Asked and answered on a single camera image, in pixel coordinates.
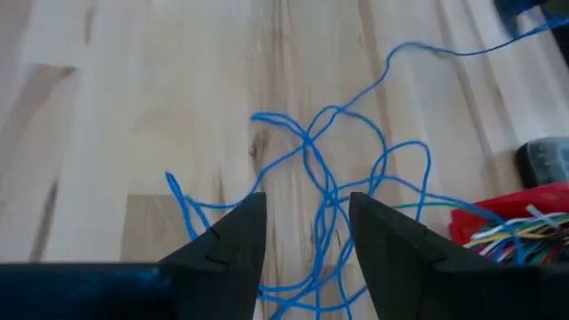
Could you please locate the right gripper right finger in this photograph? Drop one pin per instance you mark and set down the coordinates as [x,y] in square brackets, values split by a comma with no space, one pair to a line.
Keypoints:
[422,289]

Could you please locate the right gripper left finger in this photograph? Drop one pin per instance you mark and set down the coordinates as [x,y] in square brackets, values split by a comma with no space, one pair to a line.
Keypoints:
[213,284]

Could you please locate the red plastic bin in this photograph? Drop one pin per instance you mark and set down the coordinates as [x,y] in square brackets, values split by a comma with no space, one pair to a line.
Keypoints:
[511,206]

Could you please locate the clear plastic case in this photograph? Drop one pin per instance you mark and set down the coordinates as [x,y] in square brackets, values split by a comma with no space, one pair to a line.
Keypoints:
[547,162]

